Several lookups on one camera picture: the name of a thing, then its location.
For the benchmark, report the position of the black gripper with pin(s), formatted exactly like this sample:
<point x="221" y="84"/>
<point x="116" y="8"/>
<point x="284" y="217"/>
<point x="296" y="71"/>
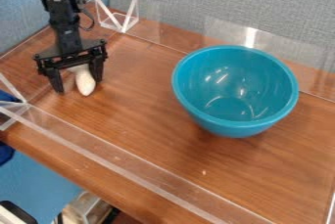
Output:
<point x="69" y="52"/>

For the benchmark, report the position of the white toy mushroom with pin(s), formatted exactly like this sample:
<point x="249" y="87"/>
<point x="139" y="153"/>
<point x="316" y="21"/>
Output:
<point x="84" y="80"/>

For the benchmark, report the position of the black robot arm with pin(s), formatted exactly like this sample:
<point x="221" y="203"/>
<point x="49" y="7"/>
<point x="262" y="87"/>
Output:
<point x="65" y="12"/>

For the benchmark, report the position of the blue plastic bowl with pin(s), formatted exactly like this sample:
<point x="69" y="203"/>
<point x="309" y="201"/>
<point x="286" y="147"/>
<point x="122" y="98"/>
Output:
<point x="235" y="89"/>

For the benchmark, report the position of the blue object at left edge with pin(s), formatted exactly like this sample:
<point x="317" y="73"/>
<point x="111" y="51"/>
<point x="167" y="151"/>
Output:
<point x="5" y="149"/>

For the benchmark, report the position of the clear acrylic front barrier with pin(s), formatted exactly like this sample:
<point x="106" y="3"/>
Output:
<point x="148" y="192"/>

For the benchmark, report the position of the clear acrylic barrier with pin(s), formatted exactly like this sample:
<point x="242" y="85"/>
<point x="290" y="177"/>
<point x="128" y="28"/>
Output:
<point x="311" y="62"/>
<point x="148" y="192"/>

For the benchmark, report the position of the black white object bottom left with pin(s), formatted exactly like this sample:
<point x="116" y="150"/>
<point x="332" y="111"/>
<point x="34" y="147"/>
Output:
<point x="13" y="215"/>

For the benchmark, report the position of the clear acrylic back barrier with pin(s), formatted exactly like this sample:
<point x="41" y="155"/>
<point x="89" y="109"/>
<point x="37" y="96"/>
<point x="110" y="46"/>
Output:
<point x="311" y="62"/>

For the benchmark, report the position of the clear acrylic corner bracket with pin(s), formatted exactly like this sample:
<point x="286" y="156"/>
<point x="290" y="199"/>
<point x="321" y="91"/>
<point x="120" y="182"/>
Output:
<point x="115" y="20"/>

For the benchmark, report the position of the metal table leg frame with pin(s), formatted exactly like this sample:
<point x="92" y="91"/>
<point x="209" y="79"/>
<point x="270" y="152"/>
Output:
<point x="87" y="209"/>

